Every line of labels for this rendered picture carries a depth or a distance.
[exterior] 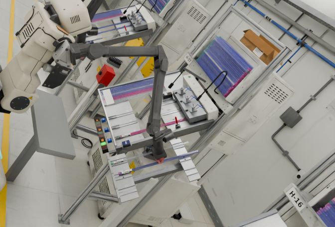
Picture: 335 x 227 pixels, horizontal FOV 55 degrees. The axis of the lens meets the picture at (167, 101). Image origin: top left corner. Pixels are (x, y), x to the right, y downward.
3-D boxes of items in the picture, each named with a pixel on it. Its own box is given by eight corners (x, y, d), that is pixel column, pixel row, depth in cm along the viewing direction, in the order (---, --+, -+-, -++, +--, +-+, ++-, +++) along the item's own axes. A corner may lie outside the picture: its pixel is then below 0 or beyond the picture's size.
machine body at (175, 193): (95, 221, 254) (143, 170, 235) (83, 158, 305) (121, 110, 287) (156, 231, 293) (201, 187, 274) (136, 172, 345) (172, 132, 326)
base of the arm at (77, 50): (64, 39, 164) (72, 52, 157) (80, 36, 167) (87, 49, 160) (65, 53, 170) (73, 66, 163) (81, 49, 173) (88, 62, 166)
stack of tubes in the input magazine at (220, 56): (224, 96, 223) (251, 67, 215) (195, 59, 260) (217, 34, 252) (234, 103, 231) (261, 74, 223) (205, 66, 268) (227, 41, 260)
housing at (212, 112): (207, 127, 234) (208, 112, 225) (182, 89, 270) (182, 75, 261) (217, 124, 236) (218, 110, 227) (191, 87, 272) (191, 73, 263)
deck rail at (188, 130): (117, 155, 217) (115, 148, 213) (116, 153, 218) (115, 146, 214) (214, 126, 233) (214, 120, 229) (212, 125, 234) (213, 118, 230)
